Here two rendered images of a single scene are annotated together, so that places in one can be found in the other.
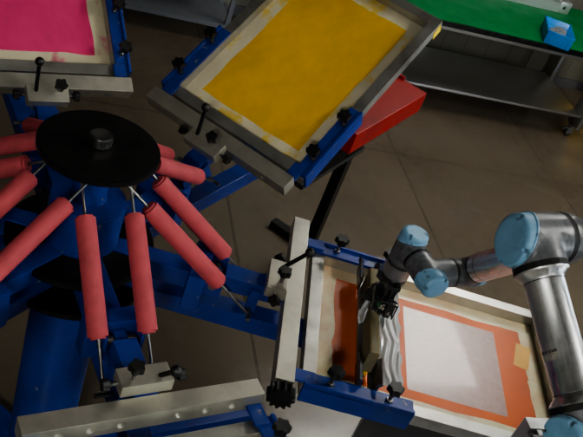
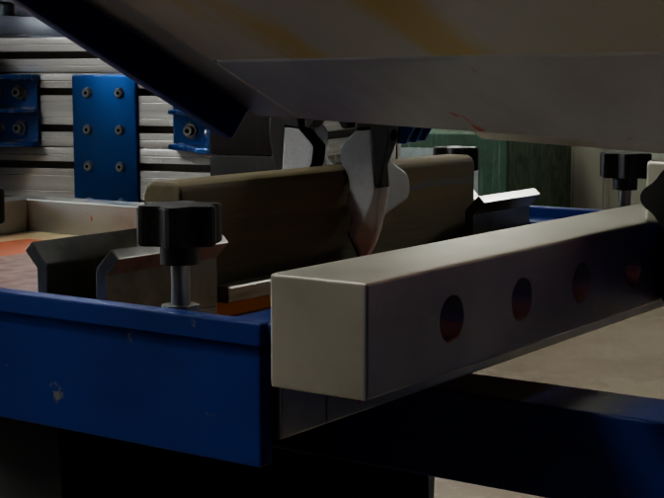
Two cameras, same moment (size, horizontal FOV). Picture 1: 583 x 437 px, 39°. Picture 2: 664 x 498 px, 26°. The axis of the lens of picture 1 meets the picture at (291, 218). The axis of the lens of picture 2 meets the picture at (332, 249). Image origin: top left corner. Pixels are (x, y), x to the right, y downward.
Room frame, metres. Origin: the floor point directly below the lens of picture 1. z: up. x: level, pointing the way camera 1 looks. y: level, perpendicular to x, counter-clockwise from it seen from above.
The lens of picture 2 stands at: (2.56, 0.38, 1.13)
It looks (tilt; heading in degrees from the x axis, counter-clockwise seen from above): 7 degrees down; 223
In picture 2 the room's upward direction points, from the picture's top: straight up
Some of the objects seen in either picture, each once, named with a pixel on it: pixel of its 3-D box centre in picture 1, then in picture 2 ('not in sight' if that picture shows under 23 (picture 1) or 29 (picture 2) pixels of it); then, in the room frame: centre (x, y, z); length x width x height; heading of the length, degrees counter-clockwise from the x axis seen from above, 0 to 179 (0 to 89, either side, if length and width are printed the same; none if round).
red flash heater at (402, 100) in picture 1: (343, 93); not in sight; (3.02, -0.01, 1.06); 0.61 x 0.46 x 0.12; 158
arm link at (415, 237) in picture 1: (409, 247); not in sight; (1.80, -0.32, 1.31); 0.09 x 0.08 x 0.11; 35
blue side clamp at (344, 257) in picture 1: (357, 264); (69, 352); (2.10, -0.25, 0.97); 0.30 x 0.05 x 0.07; 98
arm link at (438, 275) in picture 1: (431, 273); not in sight; (1.73, -0.38, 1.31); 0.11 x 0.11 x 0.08; 35
